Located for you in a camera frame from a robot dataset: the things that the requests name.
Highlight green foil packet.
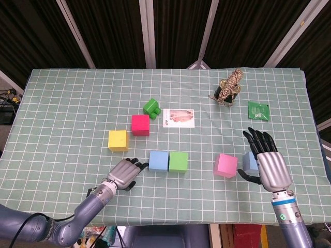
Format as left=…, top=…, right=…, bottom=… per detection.
left=247, top=101, right=271, bottom=121

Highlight grey post foot bracket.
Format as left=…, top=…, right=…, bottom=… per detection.
left=186, top=59, right=212, bottom=70

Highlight red box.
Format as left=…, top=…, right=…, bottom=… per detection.
left=232, top=224, right=262, bottom=248

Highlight black electronics box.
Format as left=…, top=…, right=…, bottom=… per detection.
left=0, top=110, right=13, bottom=125

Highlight white double frame post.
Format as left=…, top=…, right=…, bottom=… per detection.
left=139, top=0, right=157, bottom=69

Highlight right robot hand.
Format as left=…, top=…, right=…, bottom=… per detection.
left=237, top=127, right=293, bottom=192

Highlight white table leg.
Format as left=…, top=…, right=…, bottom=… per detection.
left=208, top=224, right=220, bottom=248

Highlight dark brown curtain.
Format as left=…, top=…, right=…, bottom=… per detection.
left=0, top=0, right=331, bottom=125

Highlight yellow black cable bundle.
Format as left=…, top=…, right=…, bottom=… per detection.
left=0, top=87, right=23, bottom=104

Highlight green cube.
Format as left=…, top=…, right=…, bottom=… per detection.
left=168, top=151, right=189, bottom=174

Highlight white picture card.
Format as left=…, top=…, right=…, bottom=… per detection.
left=162, top=108, right=195, bottom=129

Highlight red cube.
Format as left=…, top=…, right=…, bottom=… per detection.
left=131, top=114, right=151, bottom=137

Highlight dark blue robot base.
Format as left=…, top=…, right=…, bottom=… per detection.
left=121, top=225, right=210, bottom=248

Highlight yellow panel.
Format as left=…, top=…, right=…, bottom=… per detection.
left=260, top=224, right=268, bottom=248

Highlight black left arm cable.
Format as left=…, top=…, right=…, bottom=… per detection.
left=10, top=212, right=76, bottom=248

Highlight yellow cube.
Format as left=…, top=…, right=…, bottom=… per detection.
left=108, top=130, right=130, bottom=152

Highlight pink cube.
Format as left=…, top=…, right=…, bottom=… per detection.
left=214, top=153, right=238, bottom=178

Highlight teal snack packet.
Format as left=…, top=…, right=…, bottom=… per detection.
left=85, top=226, right=116, bottom=243

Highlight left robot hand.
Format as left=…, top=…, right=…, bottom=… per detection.
left=107, top=158, right=149, bottom=192

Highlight black strap on left arm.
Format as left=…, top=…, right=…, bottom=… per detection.
left=43, top=216, right=55, bottom=241

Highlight blue cube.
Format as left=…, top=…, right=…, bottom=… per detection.
left=148, top=151, right=170, bottom=173
left=242, top=151, right=259, bottom=175

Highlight green checkered tablecloth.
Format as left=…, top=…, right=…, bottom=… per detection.
left=0, top=67, right=330, bottom=228

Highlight braided beige rope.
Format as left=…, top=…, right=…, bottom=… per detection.
left=208, top=68, right=244, bottom=108

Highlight dark green gift box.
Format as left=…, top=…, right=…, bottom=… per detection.
left=214, top=84, right=241, bottom=105

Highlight green plastic toy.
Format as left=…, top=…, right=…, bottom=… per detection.
left=143, top=98, right=161, bottom=119

